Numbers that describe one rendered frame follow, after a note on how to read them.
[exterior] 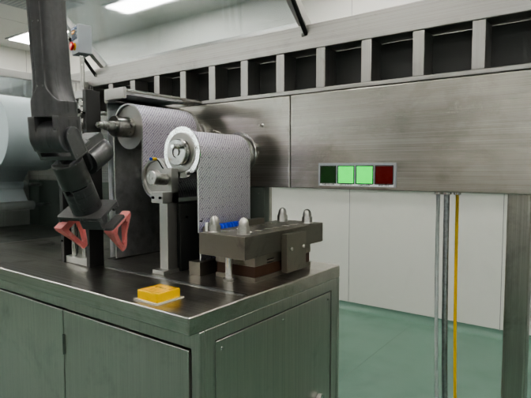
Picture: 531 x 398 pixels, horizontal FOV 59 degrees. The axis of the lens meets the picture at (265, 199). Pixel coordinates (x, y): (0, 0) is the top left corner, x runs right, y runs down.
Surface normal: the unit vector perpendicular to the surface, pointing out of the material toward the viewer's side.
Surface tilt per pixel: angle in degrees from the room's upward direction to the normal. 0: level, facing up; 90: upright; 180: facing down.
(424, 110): 90
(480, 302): 90
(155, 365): 90
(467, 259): 90
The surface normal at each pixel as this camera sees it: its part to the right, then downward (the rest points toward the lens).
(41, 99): -0.33, 0.13
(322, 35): -0.59, 0.05
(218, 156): 0.80, 0.04
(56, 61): 0.93, 0.03
